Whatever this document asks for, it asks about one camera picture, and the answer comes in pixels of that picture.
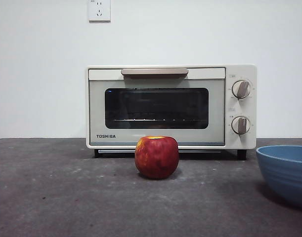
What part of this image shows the cream toaster oven housing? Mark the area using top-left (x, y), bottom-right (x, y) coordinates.
top-left (86, 64), bottom-right (258, 150)

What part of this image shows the oven door with brown handle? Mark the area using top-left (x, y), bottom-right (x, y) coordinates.
top-left (88, 68), bottom-right (226, 147)

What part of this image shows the wire oven rack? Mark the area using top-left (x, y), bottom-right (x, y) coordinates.
top-left (113, 118), bottom-right (203, 123)

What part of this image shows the small cream oven knob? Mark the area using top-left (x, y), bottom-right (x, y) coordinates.
top-left (231, 115), bottom-right (251, 136)

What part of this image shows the white wall socket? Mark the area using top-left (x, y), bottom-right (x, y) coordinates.
top-left (87, 0), bottom-right (111, 23)

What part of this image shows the blue ribbed bowl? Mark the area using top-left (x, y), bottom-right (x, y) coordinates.
top-left (255, 145), bottom-right (302, 210)

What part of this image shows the large cream oven knob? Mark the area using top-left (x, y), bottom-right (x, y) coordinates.
top-left (231, 79), bottom-right (252, 100)

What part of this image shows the metal crumb tray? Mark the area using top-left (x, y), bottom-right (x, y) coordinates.
top-left (98, 149), bottom-right (222, 155)

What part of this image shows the red apple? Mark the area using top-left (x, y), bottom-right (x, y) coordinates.
top-left (134, 135), bottom-right (179, 180)

